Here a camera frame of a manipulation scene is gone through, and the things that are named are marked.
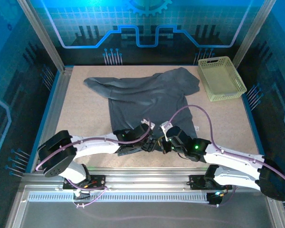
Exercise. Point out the grey t-shirt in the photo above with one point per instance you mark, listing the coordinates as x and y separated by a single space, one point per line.
145 99

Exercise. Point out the yellow-green plastic basket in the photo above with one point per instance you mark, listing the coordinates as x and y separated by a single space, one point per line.
219 78

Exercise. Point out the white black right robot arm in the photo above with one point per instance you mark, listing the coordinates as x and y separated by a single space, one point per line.
232 156

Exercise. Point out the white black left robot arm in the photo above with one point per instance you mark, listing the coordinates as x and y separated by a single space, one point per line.
95 145

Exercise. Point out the black controller box with LEDs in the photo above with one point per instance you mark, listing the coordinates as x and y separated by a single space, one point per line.
213 199

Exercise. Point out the wide aluminium frame rail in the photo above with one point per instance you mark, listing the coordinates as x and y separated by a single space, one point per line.
145 178

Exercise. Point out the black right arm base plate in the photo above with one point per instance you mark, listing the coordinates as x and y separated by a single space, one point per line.
196 183

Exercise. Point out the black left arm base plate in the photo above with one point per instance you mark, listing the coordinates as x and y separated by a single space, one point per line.
97 180

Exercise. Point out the aluminium side rail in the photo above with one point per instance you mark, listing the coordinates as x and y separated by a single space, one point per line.
59 99

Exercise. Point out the aluminium frame post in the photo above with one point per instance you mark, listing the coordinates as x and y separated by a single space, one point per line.
45 40
249 33

